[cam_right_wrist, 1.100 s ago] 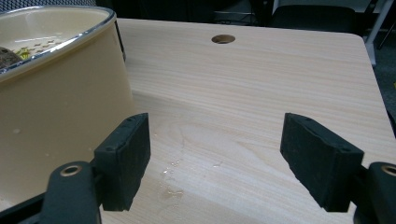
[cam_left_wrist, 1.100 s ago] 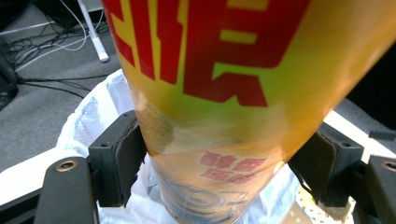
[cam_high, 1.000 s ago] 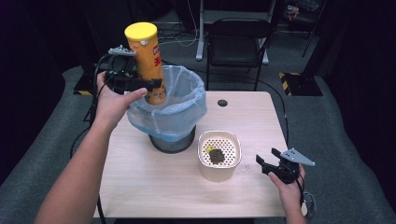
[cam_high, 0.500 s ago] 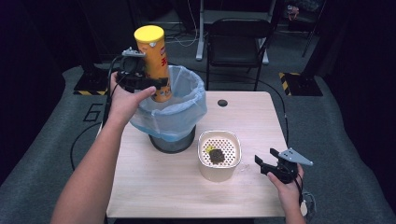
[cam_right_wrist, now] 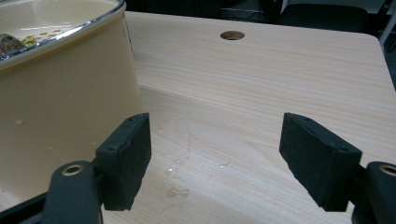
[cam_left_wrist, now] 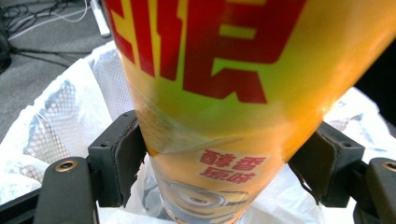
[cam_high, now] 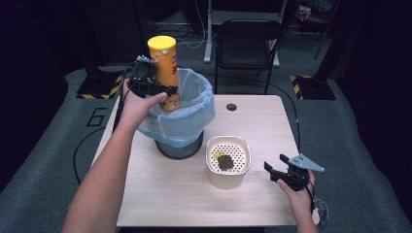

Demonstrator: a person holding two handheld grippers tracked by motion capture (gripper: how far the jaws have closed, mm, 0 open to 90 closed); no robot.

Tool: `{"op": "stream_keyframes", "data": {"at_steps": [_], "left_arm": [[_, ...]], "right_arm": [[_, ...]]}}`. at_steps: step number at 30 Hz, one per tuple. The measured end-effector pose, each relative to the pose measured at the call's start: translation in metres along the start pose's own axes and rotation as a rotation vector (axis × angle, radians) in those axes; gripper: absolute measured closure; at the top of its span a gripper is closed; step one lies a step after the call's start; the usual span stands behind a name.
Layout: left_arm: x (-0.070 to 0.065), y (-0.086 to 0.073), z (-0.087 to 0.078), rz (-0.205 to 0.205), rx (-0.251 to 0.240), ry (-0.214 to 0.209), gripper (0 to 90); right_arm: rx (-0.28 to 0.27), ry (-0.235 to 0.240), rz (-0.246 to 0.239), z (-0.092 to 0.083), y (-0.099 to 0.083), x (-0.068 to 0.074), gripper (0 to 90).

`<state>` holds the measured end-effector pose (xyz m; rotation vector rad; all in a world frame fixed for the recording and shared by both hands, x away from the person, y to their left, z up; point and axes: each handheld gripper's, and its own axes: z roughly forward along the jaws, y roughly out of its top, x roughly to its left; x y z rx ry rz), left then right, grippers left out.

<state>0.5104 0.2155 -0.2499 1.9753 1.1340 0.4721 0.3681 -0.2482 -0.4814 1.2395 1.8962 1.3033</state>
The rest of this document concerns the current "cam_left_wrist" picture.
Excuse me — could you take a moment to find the white power strip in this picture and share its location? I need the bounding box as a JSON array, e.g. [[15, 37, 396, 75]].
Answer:
[[89, 0, 112, 38]]

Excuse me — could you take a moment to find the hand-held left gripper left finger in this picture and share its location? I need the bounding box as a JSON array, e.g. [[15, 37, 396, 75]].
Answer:
[[87, 109, 148, 208]]

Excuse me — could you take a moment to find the black cable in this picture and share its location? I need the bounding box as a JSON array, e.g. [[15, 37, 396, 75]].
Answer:
[[0, 0, 94, 68]]

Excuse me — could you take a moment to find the mesh bin with white bag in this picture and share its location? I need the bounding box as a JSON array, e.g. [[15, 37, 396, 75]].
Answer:
[[0, 40, 396, 224]]

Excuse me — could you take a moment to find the white cable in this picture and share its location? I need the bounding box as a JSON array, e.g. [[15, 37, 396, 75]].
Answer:
[[7, 0, 94, 41]]

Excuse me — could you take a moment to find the yellow cup with red print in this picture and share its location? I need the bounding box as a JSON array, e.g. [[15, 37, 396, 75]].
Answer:
[[102, 0, 396, 224]]

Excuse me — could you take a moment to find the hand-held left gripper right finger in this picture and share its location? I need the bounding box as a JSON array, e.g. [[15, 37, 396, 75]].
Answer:
[[288, 120, 365, 209]]

